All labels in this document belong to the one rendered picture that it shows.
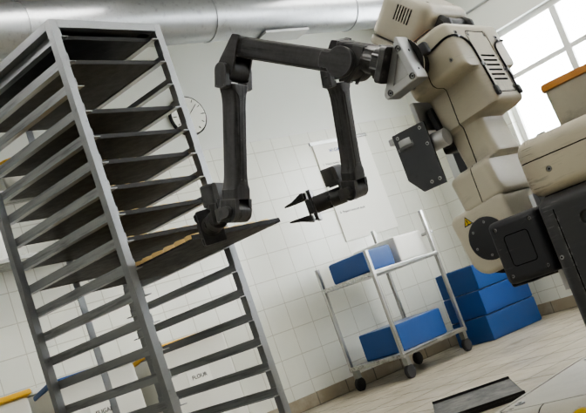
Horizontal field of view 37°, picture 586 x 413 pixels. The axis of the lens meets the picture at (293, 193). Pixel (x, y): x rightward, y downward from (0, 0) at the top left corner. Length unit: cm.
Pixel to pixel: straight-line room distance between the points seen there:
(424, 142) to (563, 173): 44
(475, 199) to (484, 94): 25
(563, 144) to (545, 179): 8
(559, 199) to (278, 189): 522
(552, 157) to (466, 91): 38
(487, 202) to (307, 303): 479
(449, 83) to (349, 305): 502
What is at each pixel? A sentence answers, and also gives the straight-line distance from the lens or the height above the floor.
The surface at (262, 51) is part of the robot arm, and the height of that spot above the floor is 131.
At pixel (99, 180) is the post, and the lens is 284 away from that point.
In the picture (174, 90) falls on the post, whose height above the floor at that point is 155.
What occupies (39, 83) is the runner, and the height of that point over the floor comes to 167.
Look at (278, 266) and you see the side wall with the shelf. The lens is 673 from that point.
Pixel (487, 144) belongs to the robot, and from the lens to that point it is 213.
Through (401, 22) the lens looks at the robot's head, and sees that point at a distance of 221.
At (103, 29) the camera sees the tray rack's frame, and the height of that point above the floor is 179.
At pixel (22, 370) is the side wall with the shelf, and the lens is 573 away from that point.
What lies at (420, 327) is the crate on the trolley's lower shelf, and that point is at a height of 30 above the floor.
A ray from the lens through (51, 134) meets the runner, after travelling 309.
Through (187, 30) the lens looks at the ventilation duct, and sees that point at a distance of 580.
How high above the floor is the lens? 61
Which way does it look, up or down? 8 degrees up
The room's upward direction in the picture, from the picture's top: 20 degrees counter-clockwise
